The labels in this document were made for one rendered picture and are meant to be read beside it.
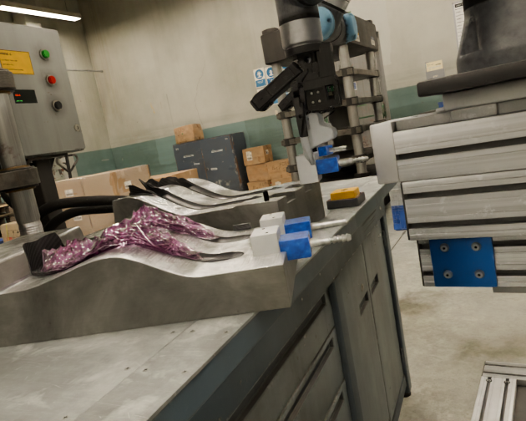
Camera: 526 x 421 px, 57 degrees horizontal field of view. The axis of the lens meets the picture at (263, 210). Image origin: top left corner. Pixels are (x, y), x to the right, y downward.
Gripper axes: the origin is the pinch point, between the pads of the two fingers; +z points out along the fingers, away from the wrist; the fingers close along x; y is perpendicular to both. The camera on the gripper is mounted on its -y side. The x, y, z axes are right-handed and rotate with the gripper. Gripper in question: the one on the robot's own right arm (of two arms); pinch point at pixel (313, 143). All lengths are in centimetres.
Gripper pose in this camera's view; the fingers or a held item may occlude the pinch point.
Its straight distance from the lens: 147.7
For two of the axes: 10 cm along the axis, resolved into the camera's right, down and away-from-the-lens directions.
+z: 1.8, 9.7, 1.5
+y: 8.0, -0.6, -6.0
